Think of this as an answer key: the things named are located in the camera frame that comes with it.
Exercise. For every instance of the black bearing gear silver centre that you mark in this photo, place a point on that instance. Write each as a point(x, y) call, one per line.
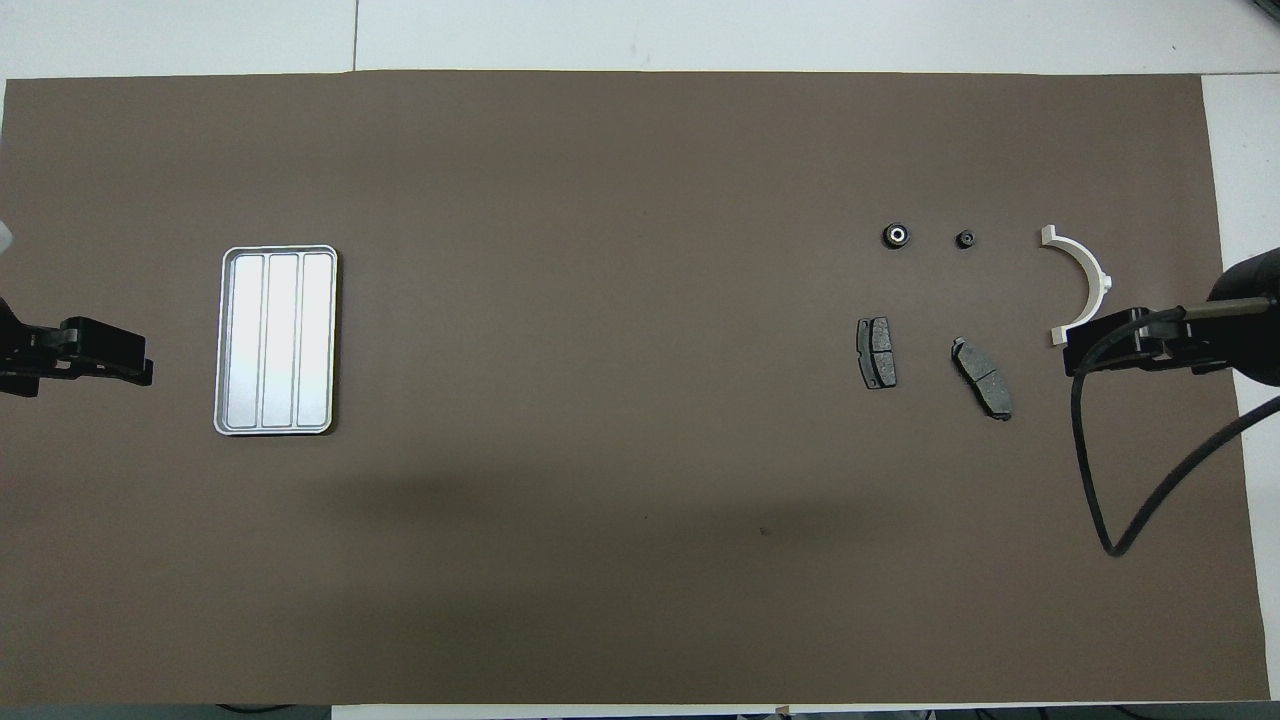
point(890, 241)

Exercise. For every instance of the dark elongated brake pad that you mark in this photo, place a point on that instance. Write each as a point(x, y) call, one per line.
point(985, 382)

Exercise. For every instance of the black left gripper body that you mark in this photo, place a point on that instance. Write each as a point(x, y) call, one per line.
point(70, 345)

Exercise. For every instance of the white semicircular bracket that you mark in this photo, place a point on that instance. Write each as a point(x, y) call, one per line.
point(1085, 258)

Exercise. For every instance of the silver metal tray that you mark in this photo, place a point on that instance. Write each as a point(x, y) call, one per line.
point(280, 340)

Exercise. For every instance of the brown table mat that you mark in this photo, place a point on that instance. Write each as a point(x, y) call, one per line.
point(640, 300)

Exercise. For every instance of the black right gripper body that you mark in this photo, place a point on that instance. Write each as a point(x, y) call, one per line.
point(1245, 340)

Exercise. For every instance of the dark rectangular brake pad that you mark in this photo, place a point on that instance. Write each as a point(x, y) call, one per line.
point(880, 350)

